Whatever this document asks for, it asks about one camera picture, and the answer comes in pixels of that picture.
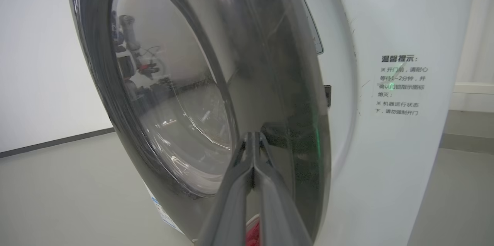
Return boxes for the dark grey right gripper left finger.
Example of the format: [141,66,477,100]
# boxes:
[197,132,255,246]

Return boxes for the round glass washing machine door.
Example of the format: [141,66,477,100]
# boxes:
[64,0,332,244]

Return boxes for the blue energy label sticker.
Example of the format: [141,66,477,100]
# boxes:
[149,194,182,235]

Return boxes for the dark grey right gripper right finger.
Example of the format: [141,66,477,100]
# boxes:
[254,132,313,246]

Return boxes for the red and white garment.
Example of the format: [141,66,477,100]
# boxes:
[247,225,264,246]

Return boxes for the white front-load washing machine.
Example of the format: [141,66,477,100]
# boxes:
[143,0,479,246]

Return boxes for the printed warning text sticker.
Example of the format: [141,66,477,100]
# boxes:
[372,53,431,117]

